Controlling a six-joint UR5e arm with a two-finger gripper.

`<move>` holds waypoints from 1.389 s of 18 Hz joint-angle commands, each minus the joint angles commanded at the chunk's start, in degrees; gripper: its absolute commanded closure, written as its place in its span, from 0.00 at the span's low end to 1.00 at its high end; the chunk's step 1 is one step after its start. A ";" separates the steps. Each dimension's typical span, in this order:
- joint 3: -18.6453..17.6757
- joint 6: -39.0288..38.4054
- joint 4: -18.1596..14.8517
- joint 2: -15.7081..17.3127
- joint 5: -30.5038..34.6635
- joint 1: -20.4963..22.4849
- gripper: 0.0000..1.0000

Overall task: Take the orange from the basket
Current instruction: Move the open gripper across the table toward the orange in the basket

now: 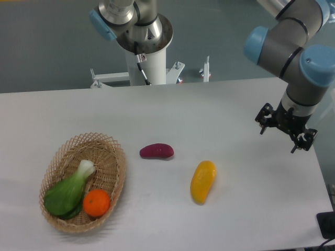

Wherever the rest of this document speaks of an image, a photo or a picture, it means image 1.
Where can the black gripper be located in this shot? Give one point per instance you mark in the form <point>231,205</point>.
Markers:
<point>289,123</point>

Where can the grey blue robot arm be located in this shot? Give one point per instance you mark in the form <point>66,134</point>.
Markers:
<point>281,50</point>

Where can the woven wicker basket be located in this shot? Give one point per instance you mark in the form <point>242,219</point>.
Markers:
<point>110,169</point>

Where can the yellow mango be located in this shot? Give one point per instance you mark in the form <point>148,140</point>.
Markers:
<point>202,181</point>

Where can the black device at edge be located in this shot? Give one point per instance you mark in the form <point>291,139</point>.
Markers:
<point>326,224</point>

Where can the purple sweet potato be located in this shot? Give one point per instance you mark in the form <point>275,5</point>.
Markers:
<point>157,150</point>

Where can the orange fruit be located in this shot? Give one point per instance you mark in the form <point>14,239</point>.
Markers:
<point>96,203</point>

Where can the green bok choy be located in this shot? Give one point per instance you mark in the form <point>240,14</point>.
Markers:
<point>64,200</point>

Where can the white levelling foot bracket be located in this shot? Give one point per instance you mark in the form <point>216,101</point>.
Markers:
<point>205,73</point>

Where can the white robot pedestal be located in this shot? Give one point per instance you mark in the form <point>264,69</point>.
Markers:
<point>145,52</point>

